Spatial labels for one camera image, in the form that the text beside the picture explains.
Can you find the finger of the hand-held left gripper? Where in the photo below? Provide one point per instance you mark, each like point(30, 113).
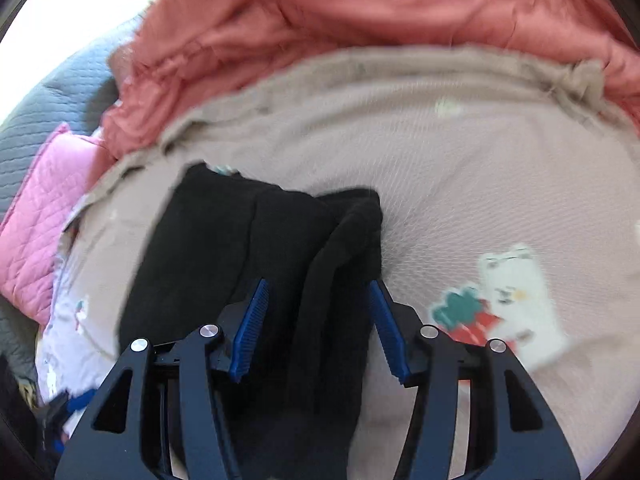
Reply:
point(70, 407)

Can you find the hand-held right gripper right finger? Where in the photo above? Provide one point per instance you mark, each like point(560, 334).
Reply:
point(390, 332)

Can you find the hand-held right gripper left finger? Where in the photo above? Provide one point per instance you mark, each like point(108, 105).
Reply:
point(249, 332)

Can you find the black garment with orange cuffs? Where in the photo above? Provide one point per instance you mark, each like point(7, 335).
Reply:
point(220, 240)

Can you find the dark cloth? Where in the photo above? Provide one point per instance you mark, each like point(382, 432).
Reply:
point(15, 420)

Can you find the beige cartoon printed blanket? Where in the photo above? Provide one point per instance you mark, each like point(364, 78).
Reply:
point(400, 160)

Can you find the pink quilted pillow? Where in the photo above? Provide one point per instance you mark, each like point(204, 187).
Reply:
point(40, 210)

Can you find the grey quilted bedcover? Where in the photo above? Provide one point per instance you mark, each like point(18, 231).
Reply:
point(60, 95)

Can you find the salmon red blanket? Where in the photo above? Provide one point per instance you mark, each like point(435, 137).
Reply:
point(350, 5)

